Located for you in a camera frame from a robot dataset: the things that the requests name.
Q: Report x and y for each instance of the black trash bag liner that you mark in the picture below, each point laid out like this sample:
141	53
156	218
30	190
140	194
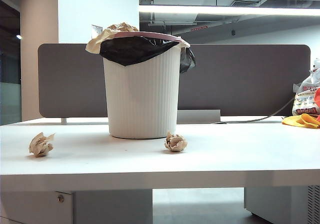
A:
130	50

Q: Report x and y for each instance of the ceiling air vent grille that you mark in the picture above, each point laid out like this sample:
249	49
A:
247	2

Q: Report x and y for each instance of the white drawer cabinet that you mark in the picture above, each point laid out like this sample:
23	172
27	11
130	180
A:
32	206

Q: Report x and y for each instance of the large tan paper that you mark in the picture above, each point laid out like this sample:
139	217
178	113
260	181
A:
112	31

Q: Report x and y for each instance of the paper ball with flap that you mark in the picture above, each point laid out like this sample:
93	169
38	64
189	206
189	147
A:
40	145

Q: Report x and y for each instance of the round brown paper ball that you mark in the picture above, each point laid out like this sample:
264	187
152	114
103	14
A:
175	142

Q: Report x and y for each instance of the red ceiling sign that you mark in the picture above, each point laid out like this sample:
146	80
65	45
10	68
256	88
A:
199	28

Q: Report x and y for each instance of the yellow cloth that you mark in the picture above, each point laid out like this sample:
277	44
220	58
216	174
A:
300	122

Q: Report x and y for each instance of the white vented cabinet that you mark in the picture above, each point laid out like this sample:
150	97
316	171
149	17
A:
275	204

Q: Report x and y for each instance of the round drawer lock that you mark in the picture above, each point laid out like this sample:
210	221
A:
60	198

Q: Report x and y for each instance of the white partition foot bracket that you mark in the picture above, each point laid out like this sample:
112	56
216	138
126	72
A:
64	120

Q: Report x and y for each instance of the round distant lamp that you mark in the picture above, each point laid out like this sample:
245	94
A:
19	36

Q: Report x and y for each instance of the white wall sign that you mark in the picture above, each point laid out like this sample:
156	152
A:
96	30

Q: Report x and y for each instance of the long ceiling light strip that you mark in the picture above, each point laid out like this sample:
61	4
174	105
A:
225	10

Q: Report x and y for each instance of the black ceiling camera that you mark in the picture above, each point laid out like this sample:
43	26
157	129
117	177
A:
233	31

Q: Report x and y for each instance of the pink ribbed trash bin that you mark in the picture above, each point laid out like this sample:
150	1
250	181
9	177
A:
162	36

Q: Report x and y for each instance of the white ribbed trash can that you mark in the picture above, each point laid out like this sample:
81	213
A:
142	99

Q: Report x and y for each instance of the printed clear plastic bag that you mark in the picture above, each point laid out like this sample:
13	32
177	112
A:
305	101

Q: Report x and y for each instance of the grey-brown desk partition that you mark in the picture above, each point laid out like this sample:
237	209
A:
237	84

